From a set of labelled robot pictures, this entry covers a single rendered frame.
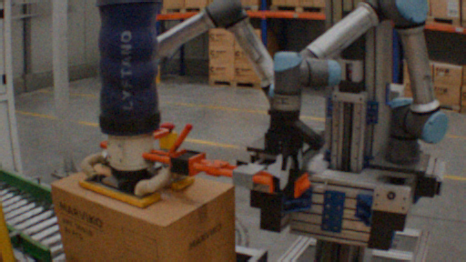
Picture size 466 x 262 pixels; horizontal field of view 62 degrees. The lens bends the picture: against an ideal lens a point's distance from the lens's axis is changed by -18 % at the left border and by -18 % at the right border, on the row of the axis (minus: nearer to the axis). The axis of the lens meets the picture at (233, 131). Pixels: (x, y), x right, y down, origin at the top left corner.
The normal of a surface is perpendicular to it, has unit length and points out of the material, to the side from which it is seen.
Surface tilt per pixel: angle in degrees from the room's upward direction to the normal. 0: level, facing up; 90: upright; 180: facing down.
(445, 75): 90
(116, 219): 90
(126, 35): 78
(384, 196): 90
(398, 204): 90
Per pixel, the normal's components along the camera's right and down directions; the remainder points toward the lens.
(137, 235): -0.51, 0.22
